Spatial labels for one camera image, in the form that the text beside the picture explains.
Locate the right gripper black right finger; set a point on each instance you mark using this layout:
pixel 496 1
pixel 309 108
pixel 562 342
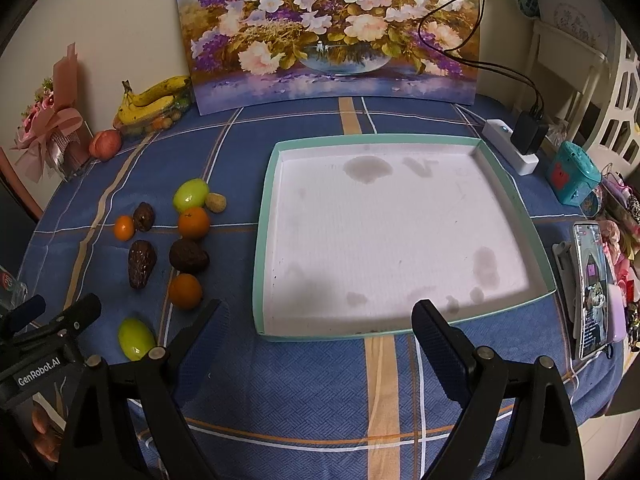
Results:
pixel 542 440

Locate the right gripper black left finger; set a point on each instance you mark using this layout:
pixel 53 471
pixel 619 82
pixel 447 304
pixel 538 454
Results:
pixel 100 441

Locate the green fruit front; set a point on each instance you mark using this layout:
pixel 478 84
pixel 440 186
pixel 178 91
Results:
pixel 135 339

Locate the green fruit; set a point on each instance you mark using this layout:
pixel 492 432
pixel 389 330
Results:
pixel 191 193
pixel 135 339

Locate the orange mandarin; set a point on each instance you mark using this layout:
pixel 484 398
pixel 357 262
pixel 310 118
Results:
pixel 185 292

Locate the long dark brown avocado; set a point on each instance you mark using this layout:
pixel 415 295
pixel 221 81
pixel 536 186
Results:
pixel 141 261

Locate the round dark brown fruit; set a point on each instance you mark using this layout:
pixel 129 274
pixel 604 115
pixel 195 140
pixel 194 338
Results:
pixel 187 256

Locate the small orange tangerine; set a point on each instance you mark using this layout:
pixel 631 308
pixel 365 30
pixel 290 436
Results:
pixel 124 228

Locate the orange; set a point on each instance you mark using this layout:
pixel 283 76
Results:
pixel 194 223

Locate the small dark brown avocado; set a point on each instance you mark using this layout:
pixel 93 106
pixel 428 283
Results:
pixel 144 217

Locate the small tan longan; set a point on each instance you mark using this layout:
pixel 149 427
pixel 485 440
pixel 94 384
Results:
pixel 215 202

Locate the person's left hand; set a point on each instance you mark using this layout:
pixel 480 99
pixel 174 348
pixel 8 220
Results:
pixel 47 442

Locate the smartphone with lit screen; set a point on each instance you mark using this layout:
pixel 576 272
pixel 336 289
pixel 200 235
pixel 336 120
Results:
pixel 592 284

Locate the white phone stand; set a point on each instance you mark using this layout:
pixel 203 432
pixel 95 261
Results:
pixel 565 265

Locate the lavender power bank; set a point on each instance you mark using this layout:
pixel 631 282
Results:
pixel 616 314

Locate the white tray with teal rim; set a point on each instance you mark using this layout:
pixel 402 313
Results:
pixel 353 231

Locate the pile of colourful clutter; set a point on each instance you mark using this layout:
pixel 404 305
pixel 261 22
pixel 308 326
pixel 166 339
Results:
pixel 615 206

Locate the pink wrapped flower bouquet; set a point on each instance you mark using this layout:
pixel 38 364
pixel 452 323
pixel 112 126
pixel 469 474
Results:
pixel 53 134

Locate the red apple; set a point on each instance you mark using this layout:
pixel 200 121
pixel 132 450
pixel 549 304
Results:
pixel 105 144

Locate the teal toy box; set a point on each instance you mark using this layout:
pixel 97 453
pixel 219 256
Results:
pixel 572 174

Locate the white power strip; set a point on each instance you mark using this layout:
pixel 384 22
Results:
pixel 498 134

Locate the black power adapter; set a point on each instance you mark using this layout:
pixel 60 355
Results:
pixel 528 133

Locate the yellow banana bunch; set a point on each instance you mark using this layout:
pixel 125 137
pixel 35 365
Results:
pixel 150 100

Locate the glass fruit bowl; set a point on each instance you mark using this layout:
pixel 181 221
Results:
pixel 164 121

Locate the white lattice furniture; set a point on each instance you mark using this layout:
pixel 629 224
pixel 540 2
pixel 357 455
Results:
pixel 592 72

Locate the floral still life painting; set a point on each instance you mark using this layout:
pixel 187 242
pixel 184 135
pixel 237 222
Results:
pixel 250 52

